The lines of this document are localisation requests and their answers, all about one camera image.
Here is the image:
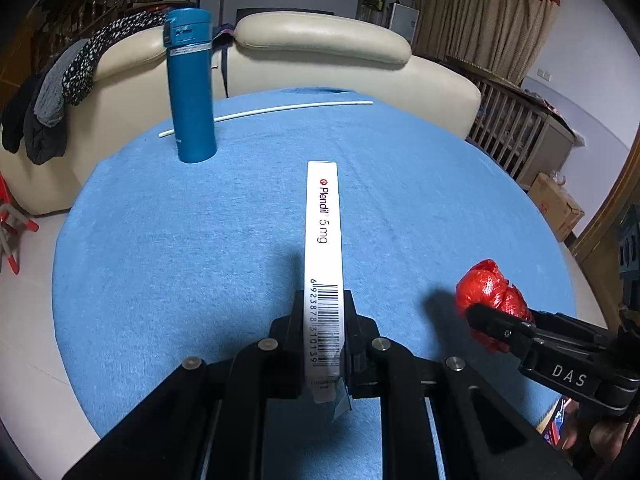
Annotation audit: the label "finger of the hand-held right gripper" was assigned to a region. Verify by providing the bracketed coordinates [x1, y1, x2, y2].
[465, 302, 536, 357]
[530, 311, 610, 342]

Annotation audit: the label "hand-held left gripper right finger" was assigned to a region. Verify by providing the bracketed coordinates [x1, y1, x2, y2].
[342, 290, 583, 480]

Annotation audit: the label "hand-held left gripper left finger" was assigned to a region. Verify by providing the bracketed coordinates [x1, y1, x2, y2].
[62, 287, 311, 480]

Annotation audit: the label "red wrapper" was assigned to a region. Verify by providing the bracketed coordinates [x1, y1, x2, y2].
[456, 258, 536, 353]

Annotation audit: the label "white medicine box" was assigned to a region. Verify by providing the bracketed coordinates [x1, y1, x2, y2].
[304, 160, 353, 421]

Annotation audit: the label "person's right hand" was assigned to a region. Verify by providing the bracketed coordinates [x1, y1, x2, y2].
[560, 410, 631, 463]

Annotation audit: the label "brown cardboard box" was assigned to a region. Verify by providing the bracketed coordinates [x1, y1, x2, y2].
[527, 172, 586, 243]

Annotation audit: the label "wooden baby crib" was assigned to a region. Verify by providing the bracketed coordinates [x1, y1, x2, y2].
[445, 55, 586, 191]

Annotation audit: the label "thin white stick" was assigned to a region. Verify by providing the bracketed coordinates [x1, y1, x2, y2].
[157, 101, 375, 139]

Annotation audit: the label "blue thermos bottle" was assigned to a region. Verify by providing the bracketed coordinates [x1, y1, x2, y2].
[162, 7, 218, 164]

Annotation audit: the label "cream leather sofa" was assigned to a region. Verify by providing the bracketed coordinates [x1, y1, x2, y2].
[0, 10, 483, 218]

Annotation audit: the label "beige curtains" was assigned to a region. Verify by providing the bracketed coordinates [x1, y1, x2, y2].
[412, 0, 566, 86]

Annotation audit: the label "dark cloth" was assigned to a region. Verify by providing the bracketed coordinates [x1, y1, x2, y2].
[0, 75, 68, 165]

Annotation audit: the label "red and white folding stool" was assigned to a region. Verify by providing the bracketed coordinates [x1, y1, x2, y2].
[0, 172, 40, 275]

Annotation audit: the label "white standing air conditioner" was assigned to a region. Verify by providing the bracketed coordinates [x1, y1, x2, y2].
[387, 2, 420, 43]

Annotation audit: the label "glass display cabinet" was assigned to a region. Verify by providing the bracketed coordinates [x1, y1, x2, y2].
[357, 0, 393, 26]

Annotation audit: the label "black spotted cloth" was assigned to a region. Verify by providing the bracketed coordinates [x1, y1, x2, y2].
[62, 10, 168, 107]

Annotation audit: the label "grey cloth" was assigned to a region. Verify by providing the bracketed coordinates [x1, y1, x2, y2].
[32, 40, 91, 128]

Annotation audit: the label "dark bag strap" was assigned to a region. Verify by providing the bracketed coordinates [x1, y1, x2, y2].
[212, 24, 236, 100]

